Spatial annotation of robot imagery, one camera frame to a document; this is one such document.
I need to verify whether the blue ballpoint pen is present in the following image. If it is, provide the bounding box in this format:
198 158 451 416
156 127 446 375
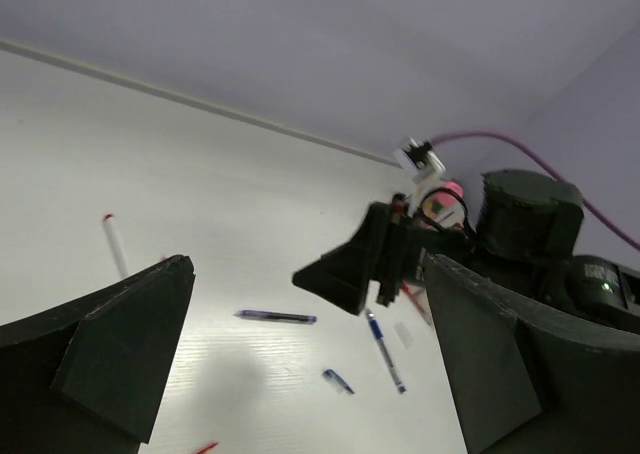
365 308 406 394

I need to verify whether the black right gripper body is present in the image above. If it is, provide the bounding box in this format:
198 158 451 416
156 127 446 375
376 169 639 332

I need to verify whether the pink cap sticker bottle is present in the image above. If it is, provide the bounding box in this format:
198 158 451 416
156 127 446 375
422 192 464 228

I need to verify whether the blue pen cap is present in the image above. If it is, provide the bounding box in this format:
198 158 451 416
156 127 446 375
322 369 355 395

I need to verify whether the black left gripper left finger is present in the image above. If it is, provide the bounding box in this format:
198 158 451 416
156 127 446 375
1 255 195 453

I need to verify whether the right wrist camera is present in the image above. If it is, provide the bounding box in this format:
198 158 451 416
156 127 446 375
393 138 446 201

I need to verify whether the red cap white marker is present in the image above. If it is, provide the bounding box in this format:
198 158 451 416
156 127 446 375
102 213 129 279

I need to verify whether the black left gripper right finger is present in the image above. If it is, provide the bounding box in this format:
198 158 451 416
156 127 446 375
425 256 639 453

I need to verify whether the red pen cap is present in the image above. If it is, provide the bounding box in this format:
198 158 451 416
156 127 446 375
193 441 218 454

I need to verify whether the red pen beside organizer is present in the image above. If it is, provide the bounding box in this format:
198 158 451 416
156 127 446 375
402 284 433 326

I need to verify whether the purple gel pen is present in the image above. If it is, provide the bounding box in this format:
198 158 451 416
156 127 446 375
235 310 317 325

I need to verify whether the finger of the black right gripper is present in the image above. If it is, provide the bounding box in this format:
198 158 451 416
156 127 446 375
292 202 391 316

